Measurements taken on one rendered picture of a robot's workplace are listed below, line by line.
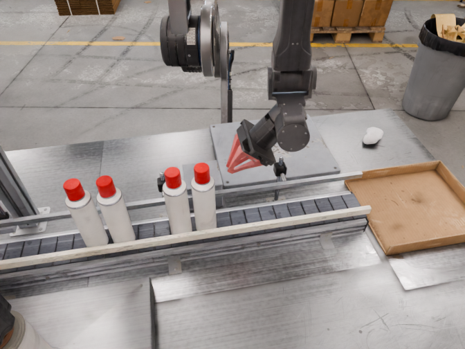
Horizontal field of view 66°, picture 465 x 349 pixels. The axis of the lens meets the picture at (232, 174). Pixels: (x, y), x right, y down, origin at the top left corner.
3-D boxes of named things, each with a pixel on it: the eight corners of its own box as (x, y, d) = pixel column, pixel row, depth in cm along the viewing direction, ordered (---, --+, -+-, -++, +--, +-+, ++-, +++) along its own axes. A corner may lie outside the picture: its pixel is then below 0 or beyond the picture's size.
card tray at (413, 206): (385, 255, 90) (390, 246, 87) (344, 182, 108) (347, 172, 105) (493, 237, 94) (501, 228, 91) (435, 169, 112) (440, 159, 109)
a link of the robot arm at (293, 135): (314, 61, 66) (267, 64, 66) (326, 86, 57) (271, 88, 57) (309, 120, 73) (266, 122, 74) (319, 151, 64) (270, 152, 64)
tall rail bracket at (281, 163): (276, 217, 98) (281, 174, 87) (269, 197, 103) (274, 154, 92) (287, 215, 99) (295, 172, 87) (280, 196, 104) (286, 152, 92)
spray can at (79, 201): (85, 253, 84) (55, 194, 70) (88, 235, 88) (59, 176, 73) (108, 250, 85) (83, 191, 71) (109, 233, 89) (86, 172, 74)
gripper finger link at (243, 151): (219, 174, 75) (248, 144, 70) (214, 151, 80) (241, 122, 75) (243, 185, 79) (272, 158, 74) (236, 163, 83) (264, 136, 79)
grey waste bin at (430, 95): (405, 124, 266) (439, 43, 223) (388, 93, 297) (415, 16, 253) (463, 125, 265) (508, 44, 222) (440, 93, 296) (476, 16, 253)
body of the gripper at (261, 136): (247, 156, 70) (273, 130, 66) (237, 123, 77) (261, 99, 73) (270, 168, 73) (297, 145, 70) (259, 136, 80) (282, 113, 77)
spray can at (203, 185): (197, 237, 88) (190, 177, 73) (194, 220, 91) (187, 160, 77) (218, 234, 88) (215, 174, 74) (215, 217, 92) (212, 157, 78)
